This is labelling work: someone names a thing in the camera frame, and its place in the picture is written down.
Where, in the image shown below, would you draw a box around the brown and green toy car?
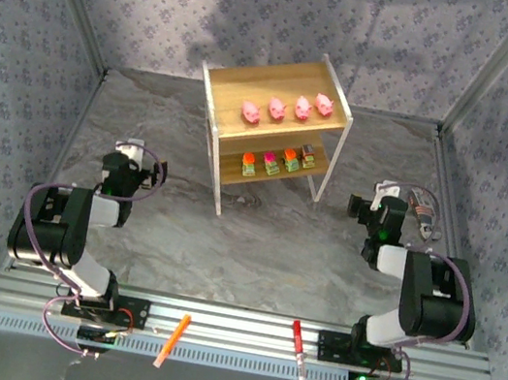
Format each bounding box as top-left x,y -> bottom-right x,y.
298,142 -> 321,172

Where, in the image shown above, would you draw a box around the orange and green toy car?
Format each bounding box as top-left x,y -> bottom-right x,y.
279,147 -> 302,174
238,149 -> 260,177

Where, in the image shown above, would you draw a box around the pink and green toy car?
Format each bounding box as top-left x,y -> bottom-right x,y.
260,149 -> 284,177

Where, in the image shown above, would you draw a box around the pink plastic pig toy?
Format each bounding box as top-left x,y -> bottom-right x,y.
238,99 -> 265,126
292,94 -> 315,123
312,91 -> 336,119
265,95 -> 290,122

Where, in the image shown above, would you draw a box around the white striped utility tool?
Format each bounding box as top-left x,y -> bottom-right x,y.
399,186 -> 450,243

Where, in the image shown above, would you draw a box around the red marker pen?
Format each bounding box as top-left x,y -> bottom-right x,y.
281,318 -> 319,380

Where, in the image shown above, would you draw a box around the orange marker pen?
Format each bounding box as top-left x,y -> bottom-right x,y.
152,309 -> 194,374

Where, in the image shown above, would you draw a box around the aluminium table side rail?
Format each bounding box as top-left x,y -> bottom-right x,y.
397,122 -> 508,353
0,52 -> 110,380

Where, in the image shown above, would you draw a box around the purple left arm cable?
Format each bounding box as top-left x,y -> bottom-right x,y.
0,129 -> 173,366

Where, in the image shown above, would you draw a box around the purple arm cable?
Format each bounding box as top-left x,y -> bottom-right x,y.
0,129 -> 173,366
345,178 -> 494,380

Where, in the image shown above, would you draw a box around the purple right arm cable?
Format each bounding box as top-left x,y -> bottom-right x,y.
345,178 -> 494,380

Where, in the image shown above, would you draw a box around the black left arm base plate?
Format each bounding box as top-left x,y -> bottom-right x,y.
58,287 -> 152,333

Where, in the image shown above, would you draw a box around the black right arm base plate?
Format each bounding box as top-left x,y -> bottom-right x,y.
314,328 -> 408,374

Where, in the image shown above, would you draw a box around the wooden shelf with white frame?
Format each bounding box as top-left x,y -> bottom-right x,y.
176,32 -> 365,238

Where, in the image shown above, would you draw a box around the aluminium mounting rail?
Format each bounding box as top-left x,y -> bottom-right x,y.
0,267 -> 500,380

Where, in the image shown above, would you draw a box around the grey slotted cable duct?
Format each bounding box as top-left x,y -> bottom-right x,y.
0,309 -> 354,380

